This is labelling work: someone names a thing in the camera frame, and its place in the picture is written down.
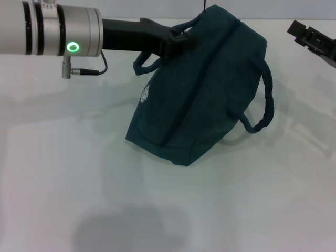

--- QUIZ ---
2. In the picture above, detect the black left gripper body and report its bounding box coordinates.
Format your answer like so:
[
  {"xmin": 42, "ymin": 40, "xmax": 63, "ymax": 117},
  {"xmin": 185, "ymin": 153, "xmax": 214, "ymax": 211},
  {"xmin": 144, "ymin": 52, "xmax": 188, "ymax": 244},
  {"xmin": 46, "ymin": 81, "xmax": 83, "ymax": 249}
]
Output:
[{"xmin": 101, "ymin": 17, "xmax": 182, "ymax": 60}]

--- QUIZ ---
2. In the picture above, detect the dark teal insulated lunch bag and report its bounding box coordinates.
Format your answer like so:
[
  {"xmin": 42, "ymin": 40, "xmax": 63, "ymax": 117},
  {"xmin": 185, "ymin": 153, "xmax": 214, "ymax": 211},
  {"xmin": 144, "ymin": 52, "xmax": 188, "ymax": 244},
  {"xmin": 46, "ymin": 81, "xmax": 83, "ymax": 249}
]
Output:
[{"xmin": 123, "ymin": 4, "xmax": 276, "ymax": 167}]

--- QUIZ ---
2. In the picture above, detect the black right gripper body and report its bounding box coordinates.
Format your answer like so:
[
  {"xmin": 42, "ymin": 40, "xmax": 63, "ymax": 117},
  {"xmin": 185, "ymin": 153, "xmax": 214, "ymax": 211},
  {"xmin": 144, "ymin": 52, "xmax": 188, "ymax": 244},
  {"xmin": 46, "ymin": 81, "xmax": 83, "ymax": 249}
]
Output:
[{"xmin": 301, "ymin": 28, "xmax": 336, "ymax": 69}]

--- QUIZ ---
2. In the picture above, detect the left arm cable with plug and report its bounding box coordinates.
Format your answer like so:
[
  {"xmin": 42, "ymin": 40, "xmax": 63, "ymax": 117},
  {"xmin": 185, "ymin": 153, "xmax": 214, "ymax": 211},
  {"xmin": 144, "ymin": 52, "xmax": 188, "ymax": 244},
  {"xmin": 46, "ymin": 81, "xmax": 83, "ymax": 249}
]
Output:
[{"xmin": 61, "ymin": 51, "xmax": 109, "ymax": 79}]

